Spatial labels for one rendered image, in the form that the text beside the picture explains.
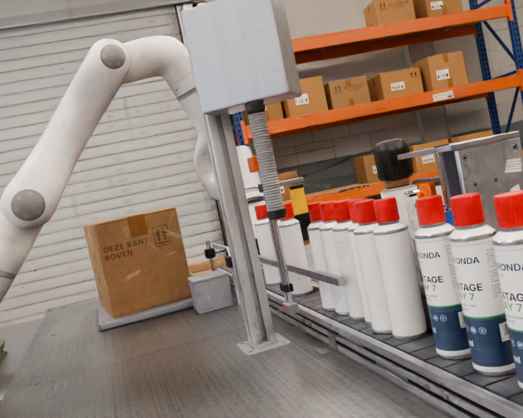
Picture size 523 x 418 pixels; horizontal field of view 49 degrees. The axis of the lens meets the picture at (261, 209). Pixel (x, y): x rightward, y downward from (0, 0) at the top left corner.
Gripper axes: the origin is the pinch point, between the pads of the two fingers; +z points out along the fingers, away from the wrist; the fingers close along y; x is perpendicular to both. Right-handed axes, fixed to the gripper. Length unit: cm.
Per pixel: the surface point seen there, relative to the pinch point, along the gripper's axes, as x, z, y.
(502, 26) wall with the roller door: 307, -250, 413
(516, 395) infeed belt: -87, 38, -3
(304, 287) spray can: -23.2, 13.2, -0.5
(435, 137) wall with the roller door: 348, -155, 310
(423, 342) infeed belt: -67, 31, -1
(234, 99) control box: -55, -18, -13
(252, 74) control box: -58, -20, -9
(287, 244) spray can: -26.0, 3.6, -2.1
